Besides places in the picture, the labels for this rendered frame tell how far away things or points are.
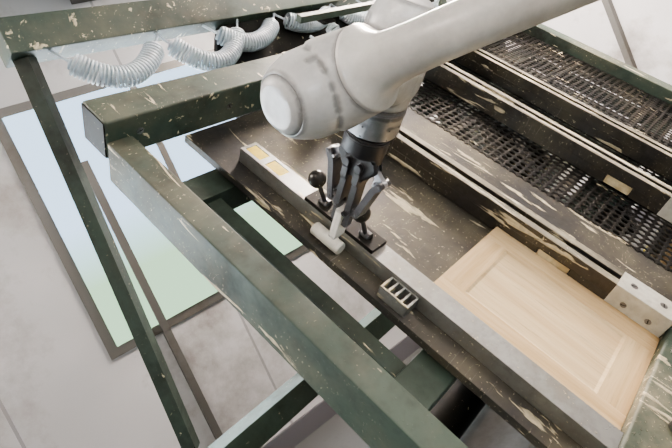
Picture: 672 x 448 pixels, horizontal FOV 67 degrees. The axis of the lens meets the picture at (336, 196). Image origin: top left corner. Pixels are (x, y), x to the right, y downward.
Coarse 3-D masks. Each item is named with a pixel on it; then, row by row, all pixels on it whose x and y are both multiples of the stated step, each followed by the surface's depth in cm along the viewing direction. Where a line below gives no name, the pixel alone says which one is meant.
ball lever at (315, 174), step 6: (312, 174) 101; (318, 174) 101; (324, 174) 102; (312, 180) 101; (318, 180) 101; (324, 180) 101; (312, 186) 102; (318, 186) 101; (324, 198) 109; (324, 204) 110; (330, 204) 111
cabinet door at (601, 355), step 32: (480, 256) 114; (512, 256) 117; (448, 288) 104; (480, 288) 107; (512, 288) 109; (544, 288) 111; (576, 288) 113; (512, 320) 102; (544, 320) 104; (576, 320) 106; (608, 320) 108; (544, 352) 98; (576, 352) 99; (608, 352) 101; (640, 352) 103; (576, 384) 93; (608, 384) 95; (640, 384) 97; (608, 416) 90
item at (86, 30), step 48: (144, 0) 158; (192, 0) 169; (240, 0) 181; (288, 0) 196; (336, 0) 214; (0, 48) 134; (48, 48) 137; (96, 48) 151; (48, 96) 139; (96, 240) 146; (144, 336) 153; (192, 432) 163
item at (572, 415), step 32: (256, 160) 119; (288, 192) 115; (384, 256) 104; (416, 288) 100; (448, 320) 96; (480, 320) 97; (480, 352) 94; (512, 352) 93; (512, 384) 91; (544, 384) 89; (576, 416) 86
